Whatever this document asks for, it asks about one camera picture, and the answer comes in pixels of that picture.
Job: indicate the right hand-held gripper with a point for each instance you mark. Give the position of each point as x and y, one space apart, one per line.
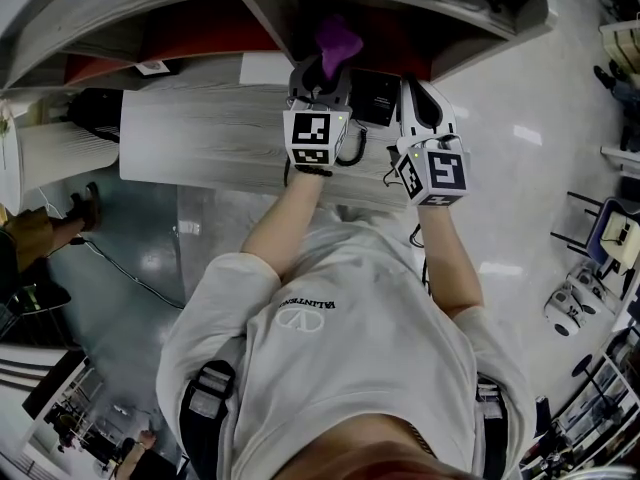
445 173

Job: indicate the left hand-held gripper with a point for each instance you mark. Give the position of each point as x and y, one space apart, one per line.
312 133

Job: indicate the purple wiping cloth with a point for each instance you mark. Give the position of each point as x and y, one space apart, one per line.
335 43

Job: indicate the grey wooden shelf unit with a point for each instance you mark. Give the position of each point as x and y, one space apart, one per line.
100 23

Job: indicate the person's left forearm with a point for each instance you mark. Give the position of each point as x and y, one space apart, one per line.
280 228

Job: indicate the person's right forearm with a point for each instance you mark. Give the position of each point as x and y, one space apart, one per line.
452 263

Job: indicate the black desk telephone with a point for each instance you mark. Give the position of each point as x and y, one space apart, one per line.
375 98

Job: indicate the grey wooden desk with shelves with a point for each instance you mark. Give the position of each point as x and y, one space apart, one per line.
200 133

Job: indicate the white paper sheet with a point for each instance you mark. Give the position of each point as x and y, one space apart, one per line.
262 68

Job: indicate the black framed picture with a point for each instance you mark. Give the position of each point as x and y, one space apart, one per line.
155 68

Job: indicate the blue chair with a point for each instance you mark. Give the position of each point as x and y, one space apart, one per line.
597 238

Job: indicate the black backpack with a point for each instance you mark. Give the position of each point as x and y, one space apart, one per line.
97 113

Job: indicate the beige box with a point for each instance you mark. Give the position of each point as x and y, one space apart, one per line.
622 238

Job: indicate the white dome device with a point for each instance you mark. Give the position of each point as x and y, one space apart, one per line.
587 288
562 315

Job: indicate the person's white shirt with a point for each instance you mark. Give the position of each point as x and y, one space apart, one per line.
350 358

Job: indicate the black round stand base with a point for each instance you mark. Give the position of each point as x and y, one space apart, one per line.
582 367

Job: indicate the pale flower stem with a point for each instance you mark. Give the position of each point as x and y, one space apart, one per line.
4 123

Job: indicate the person's face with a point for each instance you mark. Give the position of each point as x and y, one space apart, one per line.
390 453

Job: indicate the black round stool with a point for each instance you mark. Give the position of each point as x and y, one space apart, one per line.
30 308

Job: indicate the white ribbed pedestal table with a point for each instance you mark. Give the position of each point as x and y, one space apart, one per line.
65 153

